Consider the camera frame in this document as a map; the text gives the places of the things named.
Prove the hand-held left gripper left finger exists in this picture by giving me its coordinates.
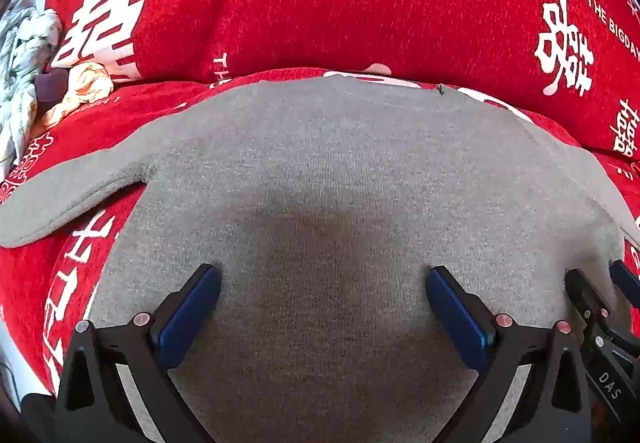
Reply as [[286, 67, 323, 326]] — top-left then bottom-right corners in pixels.
[[54, 264, 223, 443]]

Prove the dark purple cloth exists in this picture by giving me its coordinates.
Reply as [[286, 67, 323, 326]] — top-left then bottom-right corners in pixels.
[[35, 68, 71, 104]]

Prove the pale floral cloth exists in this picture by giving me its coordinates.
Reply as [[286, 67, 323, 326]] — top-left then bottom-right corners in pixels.
[[0, 0, 63, 174]]

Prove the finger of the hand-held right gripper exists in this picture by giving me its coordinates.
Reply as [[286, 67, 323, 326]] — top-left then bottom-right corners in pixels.
[[609, 259, 640, 310], [565, 268, 613, 339]]

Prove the grey knit sweater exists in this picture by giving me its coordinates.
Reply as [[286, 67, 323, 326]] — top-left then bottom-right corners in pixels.
[[0, 75, 640, 443]]

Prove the yellow crumpled cloth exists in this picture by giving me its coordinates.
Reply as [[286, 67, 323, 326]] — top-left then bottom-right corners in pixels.
[[30, 62, 115, 138]]

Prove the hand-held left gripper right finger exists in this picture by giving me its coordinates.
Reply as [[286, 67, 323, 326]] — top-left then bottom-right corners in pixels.
[[426, 265, 593, 443]]

